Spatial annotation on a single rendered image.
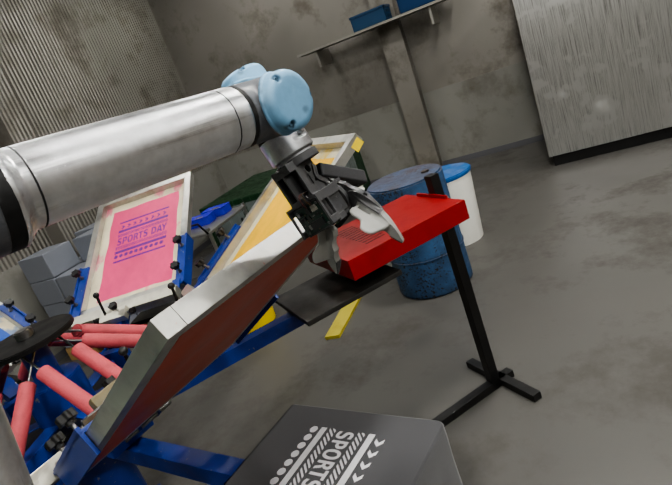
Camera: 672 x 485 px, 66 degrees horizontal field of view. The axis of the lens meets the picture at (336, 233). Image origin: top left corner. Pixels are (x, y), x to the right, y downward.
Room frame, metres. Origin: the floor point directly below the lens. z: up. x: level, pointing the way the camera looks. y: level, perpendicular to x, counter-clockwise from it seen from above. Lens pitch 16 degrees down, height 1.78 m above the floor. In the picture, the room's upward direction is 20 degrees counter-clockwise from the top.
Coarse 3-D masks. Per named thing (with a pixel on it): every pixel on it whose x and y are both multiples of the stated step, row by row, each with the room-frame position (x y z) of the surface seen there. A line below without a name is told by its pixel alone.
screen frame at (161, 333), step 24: (264, 240) 0.88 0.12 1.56; (288, 240) 0.91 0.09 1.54; (240, 264) 0.82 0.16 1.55; (264, 264) 0.84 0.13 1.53; (216, 288) 0.76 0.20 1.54; (240, 288) 0.82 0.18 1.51; (168, 312) 0.70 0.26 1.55; (192, 312) 0.72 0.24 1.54; (144, 336) 0.70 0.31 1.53; (168, 336) 0.67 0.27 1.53; (144, 360) 0.72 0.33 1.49; (120, 384) 0.79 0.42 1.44; (144, 384) 0.79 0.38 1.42; (120, 408) 0.81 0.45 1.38; (96, 432) 0.90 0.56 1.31
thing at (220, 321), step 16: (256, 288) 0.97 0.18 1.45; (224, 304) 0.81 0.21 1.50; (240, 304) 0.97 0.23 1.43; (208, 320) 0.81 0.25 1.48; (224, 320) 0.96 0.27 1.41; (192, 336) 0.81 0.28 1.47; (208, 336) 0.96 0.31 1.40; (176, 352) 0.80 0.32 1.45; (192, 352) 0.95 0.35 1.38; (160, 368) 0.80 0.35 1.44; (176, 368) 0.95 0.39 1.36; (192, 368) 1.16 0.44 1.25; (160, 384) 0.94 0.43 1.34; (176, 384) 1.16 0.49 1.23; (144, 400) 0.94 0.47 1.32; (160, 400) 1.15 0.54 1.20; (128, 416) 0.93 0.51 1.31; (144, 416) 1.15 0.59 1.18; (128, 432) 1.14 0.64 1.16; (112, 448) 1.13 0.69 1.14
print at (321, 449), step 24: (312, 432) 1.18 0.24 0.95; (336, 432) 1.15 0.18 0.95; (288, 456) 1.12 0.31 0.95; (312, 456) 1.09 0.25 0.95; (336, 456) 1.06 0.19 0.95; (360, 456) 1.03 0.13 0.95; (288, 480) 1.04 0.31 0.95; (312, 480) 1.01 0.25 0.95; (336, 480) 0.98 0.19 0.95; (360, 480) 0.96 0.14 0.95
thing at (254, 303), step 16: (304, 240) 0.98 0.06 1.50; (288, 256) 0.98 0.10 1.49; (304, 256) 1.21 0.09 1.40; (272, 272) 0.98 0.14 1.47; (288, 272) 1.20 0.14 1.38; (272, 288) 1.19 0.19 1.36; (256, 304) 1.19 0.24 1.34; (240, 320) 1.18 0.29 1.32; (224, 336) 1.18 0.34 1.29; (208, 352) 1.17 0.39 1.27
